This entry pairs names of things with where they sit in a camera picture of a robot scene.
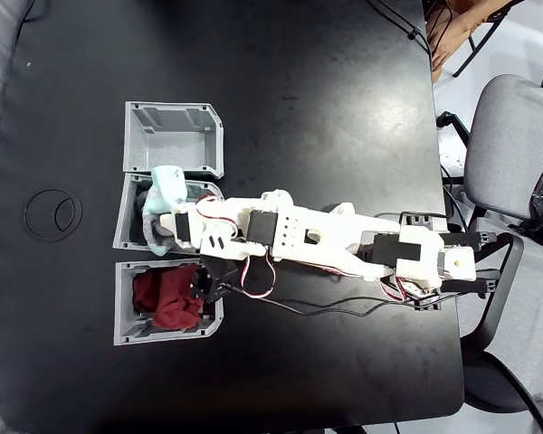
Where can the white sock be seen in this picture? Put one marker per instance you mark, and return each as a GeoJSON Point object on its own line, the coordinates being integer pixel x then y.
{"type": "Point", "coordinates": [344, 208]}
{"type": "Point", "coordinates": [276, 195]}

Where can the grey padded chair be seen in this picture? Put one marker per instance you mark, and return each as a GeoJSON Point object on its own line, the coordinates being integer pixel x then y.
{"type": "Point", "coordinates": [502, 149]}

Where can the maroon cloth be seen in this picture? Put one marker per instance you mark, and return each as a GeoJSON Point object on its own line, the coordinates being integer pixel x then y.
{"type": "Point", "coordinates": [167, 303]}

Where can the grey plastic storage bin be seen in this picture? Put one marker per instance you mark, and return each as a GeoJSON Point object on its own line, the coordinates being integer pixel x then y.
{"type": "Point", "coordinates": [123, 226]}
{"type": "Point", "coordinates": [124, 316]}
{"type": "Point", "coordinates": [172, 149]}

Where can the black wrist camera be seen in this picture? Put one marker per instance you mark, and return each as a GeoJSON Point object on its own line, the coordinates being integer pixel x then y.
{"type": "Point", "coordinates": [212, 280]}

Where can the black framed grey chair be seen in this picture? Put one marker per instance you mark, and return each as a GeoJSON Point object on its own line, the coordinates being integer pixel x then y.
{"type": "Point", "coordinates": [488, 384]}

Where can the black folding chair frame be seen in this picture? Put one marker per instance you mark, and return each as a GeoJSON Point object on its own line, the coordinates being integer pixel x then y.
{"type": "Point", "coordinates": [479, 43]}

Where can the grey and teal sock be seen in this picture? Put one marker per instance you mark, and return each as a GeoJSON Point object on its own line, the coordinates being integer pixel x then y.
{"type": "Point", "coordinates": [167, 185]}
{"type": "Point", "coordinates": [140, 212]}

